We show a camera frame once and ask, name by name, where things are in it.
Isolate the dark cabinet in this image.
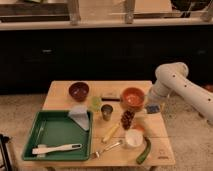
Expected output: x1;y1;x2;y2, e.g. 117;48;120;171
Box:
0;25;213;94

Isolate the white spatula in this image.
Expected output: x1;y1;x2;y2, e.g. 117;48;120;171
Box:
32;144;82;154

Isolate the black handled brush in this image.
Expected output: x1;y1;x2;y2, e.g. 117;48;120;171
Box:
101;92;120;101

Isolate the blue sponge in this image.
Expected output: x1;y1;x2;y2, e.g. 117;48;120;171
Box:
146;105;160;114

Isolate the wooden table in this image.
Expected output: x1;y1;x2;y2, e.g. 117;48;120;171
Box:
19;80;177;171

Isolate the dark maroon bowl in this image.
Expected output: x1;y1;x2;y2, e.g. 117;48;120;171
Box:
69;82;89;102

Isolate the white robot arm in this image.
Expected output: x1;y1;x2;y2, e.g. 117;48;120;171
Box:
147;62;213;125

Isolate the grey folded cloth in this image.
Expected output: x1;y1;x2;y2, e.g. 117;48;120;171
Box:
68;105;89;131

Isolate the green cucumber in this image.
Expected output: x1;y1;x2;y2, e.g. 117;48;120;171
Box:
136;138;151;164

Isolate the green plastic tray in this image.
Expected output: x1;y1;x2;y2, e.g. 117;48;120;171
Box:
22;110;93;161

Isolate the metal fork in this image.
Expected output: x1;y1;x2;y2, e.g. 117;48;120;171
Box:
90;140;123;159

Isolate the small metal cup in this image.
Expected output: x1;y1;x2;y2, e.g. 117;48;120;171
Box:
101;104;113;121

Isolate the orange-red bowl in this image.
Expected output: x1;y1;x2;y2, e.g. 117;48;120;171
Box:
121;87;145;108

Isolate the white cup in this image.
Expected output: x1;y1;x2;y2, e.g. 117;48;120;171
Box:
125;129;143;148

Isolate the black stand at left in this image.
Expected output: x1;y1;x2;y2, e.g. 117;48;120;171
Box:
0;134;12;171

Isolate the orange carrot piece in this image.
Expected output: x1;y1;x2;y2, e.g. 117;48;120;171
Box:
133;125;145;133

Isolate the dark red grape bunch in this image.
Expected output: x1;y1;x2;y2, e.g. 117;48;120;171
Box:
121;110;135;130

